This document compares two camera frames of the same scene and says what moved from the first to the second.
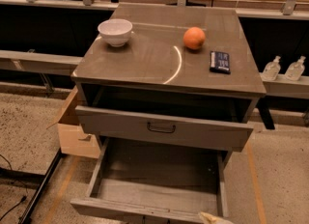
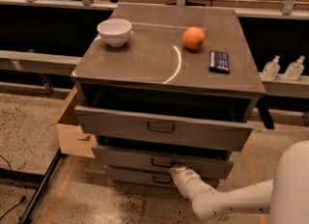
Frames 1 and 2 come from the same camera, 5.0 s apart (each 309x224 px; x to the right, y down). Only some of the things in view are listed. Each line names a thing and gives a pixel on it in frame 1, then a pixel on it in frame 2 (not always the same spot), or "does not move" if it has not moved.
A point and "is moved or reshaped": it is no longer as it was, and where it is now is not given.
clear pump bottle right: x=295 y=70 does not move
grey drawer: x=152 y=182 is moved or reshaped
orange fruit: x=194 y=38 does not move
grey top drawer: x=159 y=130 does not move
